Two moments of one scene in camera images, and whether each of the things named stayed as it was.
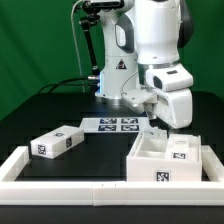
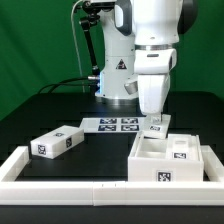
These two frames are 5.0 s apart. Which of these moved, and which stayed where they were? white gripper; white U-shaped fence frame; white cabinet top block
Moved: white gripper
Stayed: white U-shaped fence frame; white cabinet top block
